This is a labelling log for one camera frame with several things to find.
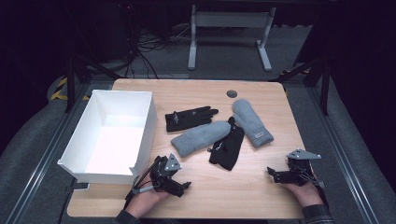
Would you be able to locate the white box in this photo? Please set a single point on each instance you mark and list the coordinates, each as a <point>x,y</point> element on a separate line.
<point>115,140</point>

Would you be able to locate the yellow black hazard tape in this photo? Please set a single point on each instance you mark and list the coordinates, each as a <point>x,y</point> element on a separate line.
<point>59,91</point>

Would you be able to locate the black knit glove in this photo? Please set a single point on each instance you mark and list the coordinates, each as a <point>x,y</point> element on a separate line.
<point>227,149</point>
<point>190,118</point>

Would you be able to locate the aluminium floor rail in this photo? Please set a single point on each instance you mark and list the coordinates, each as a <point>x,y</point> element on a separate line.
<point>342,155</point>
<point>46,152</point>

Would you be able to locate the black metal stand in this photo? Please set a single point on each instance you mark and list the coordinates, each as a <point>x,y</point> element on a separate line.
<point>70,84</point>
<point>325,90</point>

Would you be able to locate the grey round table grommet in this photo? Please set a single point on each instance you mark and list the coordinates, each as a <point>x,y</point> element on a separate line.
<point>231,93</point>

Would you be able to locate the grey fleece mitten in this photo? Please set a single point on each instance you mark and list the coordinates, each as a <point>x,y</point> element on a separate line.
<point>251,121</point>
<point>199,137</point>

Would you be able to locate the person's right hand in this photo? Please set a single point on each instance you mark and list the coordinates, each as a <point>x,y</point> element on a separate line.
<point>308,194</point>

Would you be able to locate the person's left hand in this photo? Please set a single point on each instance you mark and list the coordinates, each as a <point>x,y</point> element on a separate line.
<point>146,200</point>

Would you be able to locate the grey table edge bracket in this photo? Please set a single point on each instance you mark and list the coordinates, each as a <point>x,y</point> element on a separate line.
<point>321,184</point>

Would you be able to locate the white metal table frame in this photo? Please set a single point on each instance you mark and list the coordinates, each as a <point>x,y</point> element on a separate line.
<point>230,19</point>

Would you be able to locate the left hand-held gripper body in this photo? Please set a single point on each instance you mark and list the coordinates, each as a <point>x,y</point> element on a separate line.
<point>162,174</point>

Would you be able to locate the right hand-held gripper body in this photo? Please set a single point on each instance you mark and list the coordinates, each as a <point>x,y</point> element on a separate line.
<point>300,171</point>

